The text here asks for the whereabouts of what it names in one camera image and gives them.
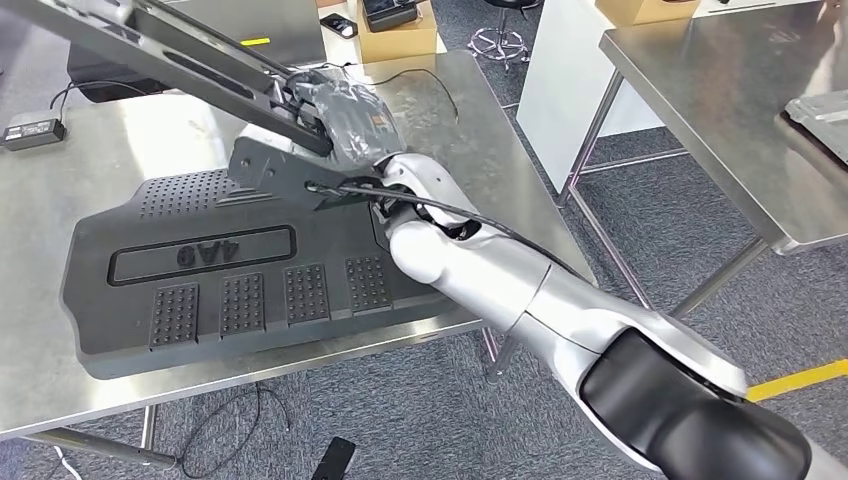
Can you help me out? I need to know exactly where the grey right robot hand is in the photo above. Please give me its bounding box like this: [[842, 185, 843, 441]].
[[291, 66, 407, 167]]

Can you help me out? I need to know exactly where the white floor cable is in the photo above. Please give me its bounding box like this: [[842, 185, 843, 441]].
[[51, 445, 85, 480]]

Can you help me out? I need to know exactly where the black right camera bracket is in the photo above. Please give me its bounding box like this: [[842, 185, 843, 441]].
[[227, 135, 386, 213]]

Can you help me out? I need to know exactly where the thin black cable on workbench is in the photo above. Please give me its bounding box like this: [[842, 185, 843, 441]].
[[284, 62, 460, 125]]

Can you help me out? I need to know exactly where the grey power box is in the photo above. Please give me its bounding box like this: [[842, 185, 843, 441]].
[[2, 112, 68, 152]]

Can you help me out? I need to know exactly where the large steel workbench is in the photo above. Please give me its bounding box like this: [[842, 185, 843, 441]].
[[0, 49, 598, 468]]

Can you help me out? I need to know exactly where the white cabinet panel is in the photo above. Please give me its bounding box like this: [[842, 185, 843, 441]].
[[515, 0, 666, 195]]

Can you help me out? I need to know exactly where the steel table with sheet part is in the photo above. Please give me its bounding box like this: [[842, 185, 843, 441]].
[[555, 0, 848, 321]]

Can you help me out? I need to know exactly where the chrome stool base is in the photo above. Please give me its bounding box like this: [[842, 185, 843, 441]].
[[467, 0, 539, 71]]

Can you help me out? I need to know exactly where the grey sheet metal part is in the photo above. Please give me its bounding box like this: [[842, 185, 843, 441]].
[[784, 88, 848, 167]]

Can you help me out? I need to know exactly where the black device on cardboard box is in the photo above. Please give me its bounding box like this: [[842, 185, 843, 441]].
[[362, 0, 421, 33]]

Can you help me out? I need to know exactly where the tan cardboard box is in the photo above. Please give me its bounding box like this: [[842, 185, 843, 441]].
[[594, 0, 702, 28]]

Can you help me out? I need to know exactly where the black plastic plate frame part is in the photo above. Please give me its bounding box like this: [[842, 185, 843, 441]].
[[0, 0, 335, 158]]

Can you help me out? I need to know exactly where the black floor cable loop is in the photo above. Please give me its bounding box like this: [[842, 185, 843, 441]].
[[177, 382, 291, 480]]

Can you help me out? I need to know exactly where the black robot left foot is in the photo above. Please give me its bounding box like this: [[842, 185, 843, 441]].
[[310, 436, 358, 480]]

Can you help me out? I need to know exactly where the black phone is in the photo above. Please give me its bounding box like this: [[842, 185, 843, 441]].
[[319, 12, 360, 40]]

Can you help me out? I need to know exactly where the brown cardboard box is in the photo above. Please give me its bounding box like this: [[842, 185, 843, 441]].
[[356, 0, 440, 65]]

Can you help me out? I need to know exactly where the black plastic engine cover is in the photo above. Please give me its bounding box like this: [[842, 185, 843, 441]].
[[59, 168, 458, 381]]

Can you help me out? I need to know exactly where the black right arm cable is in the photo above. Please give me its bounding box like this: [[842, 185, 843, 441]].
[[305, 182, 591, 283]]

